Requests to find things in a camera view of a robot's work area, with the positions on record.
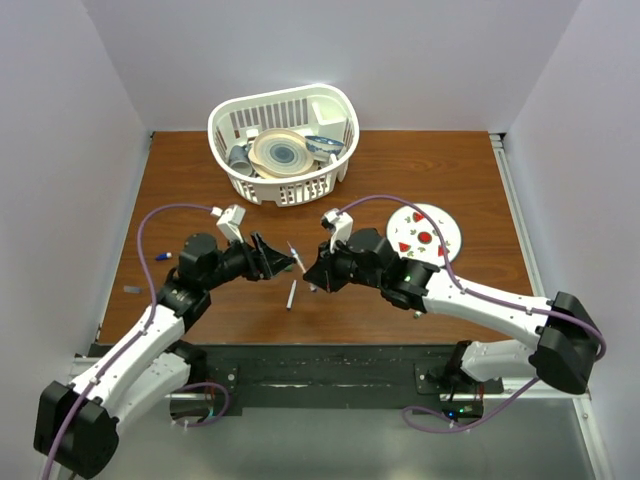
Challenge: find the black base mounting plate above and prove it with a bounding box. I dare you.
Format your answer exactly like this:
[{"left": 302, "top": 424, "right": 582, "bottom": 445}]
[{"left": 170, "top": 344, "right": 516, "bottom": 423}]

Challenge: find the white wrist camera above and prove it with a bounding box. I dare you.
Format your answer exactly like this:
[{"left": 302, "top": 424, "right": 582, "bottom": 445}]
[
  {"left": 321, "top": 209, "right": 353, "bottom": 253},
  {"left": 210, "top": 204, "right": 246, "bottom": 243}
]

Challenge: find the beige blue-centred plate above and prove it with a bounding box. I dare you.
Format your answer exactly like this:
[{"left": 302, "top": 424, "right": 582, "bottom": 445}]
[{"left": 248, "top": 129, "right": 315, "bottom": 178}]

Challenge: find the watermelon pattern round plate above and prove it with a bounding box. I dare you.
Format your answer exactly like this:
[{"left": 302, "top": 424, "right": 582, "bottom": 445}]
[{"left": 386, "top": 203, "right": 462, "bottom": 268}]

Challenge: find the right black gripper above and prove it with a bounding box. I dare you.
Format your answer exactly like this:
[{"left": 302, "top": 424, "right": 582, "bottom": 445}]
[{"left": 304, "top": 236, "right": 384, "bottom": 294}]

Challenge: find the grey-white mug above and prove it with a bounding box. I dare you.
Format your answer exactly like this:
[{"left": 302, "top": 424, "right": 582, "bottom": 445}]
[{"left": 228, "top": 145, "right": 254, "bottom": 176}]

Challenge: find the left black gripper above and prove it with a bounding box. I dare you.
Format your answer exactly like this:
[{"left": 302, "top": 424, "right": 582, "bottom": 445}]
[{"left": 202, "top": 230, "right": 295, "bottom": 291}]

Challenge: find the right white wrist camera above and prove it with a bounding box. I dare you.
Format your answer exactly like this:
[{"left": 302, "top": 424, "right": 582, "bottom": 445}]
[{"left": 321, "top": 209, "right": 353, "bottom": 253}]

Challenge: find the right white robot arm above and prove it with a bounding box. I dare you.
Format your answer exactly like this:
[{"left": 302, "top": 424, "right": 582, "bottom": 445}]
[{"left": 303, "top": 228, "right": 605, "bottom": 395}]

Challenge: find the white thin pen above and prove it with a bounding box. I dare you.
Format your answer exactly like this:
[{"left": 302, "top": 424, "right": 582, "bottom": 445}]
[{"left": 286, "top": 280, "right": 298, "bottom": 311}]

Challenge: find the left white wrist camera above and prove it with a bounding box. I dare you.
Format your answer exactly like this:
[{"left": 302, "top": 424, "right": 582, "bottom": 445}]
[{"left": 210, "top": 204, "right": 246, "bottom": 243}]

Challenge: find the white plastic dish basket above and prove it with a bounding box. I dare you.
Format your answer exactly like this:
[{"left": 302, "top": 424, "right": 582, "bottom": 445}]
[{"left": 207, "top": 83, "right": 360, "bottom": 207}]

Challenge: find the blue patterned white bowl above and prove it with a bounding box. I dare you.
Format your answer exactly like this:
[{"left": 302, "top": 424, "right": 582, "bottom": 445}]
[{"left": 305, "top": 135, "right": 345, "bottom": 162}]

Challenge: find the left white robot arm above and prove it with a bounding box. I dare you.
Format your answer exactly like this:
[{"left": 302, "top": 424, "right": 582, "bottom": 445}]
[{"left": 33, "top": 232, "right": 295, "bottom": 479}]

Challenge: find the aluminium frame rail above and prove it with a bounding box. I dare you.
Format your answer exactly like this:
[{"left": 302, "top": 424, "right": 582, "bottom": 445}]
[{"left": 489, "top": 133, "right": 614, "bottom": 479}]

